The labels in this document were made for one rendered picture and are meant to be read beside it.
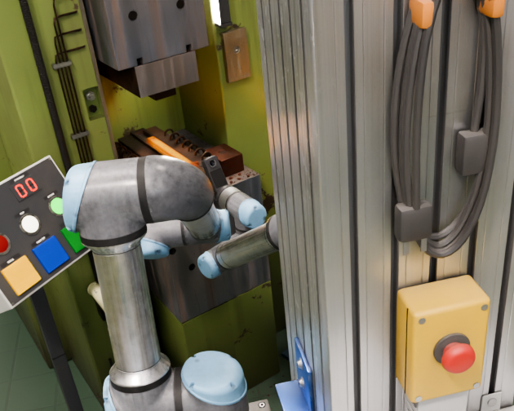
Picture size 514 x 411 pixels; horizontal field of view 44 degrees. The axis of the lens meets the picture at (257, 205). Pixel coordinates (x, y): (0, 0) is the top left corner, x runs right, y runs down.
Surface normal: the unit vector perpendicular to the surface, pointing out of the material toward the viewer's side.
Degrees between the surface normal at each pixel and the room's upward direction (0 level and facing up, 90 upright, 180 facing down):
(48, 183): 60
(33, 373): 0
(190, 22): 90
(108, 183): 44
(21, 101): 90
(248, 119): 90
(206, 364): 7
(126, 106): 90
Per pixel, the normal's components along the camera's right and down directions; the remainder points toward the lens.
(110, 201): 0.03, 0.23
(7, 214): 0.69, -0.26
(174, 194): 0.55, 0.18
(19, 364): -0.10, -0.86
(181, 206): 0.60, 0.55
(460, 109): 0.21, 0.47
